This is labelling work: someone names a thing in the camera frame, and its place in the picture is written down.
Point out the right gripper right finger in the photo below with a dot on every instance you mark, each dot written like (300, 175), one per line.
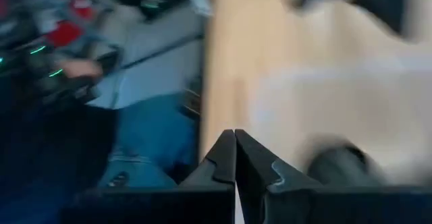
(337, 207)

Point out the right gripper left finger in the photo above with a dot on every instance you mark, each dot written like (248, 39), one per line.
(152, 207)

